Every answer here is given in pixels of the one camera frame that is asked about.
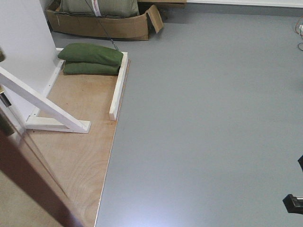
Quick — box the black robot part lower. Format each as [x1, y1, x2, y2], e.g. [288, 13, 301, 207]
[283, 194, 303, 214]

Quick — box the white door frame panel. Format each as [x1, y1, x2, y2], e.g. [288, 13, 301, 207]
[0, 0, 65, 130]

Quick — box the black robot part upper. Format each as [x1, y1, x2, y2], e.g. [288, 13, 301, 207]
[298, 156, 303, 170]

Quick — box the far white wooden brace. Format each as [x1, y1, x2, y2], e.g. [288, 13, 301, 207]
[0, 68, 91, 133]

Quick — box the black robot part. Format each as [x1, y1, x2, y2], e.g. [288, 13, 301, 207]
[298, 156, 303, 170]
[283, 194, 303, 214]

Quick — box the upper green sandbag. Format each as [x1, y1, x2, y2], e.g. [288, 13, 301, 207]
[58, 43, 123, 65]

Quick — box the plywood base platform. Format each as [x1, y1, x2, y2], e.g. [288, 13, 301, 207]
[28, 74, 117, 227]

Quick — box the metal chain turnbuckle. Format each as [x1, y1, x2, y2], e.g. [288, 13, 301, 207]
[110, 39, 120, 51]

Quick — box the open flat cardboard box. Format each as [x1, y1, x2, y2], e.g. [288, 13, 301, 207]
[46, 1, 164, 41]

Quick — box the olive woven sack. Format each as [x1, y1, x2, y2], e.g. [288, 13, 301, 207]
[60, 0, 140, 18]

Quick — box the lower green sandbag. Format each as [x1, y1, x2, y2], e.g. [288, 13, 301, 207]
[63, 61, 120, 75]

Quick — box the orange cable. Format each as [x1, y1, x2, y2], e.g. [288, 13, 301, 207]
[294, 17, 303, 38]

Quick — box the far white edge rail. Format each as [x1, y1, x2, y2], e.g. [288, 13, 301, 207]
[109, 52, 129, 121]

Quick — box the green sandbag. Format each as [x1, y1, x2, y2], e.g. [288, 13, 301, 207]
[63, 61, 120, 75]
[58, 43, 123, 65]

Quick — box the dark guy rope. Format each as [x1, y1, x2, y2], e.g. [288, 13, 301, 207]
[83, 0, 113, 42]

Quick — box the brown wooden door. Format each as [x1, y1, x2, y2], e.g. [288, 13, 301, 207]
[0, 111, 83, 227]

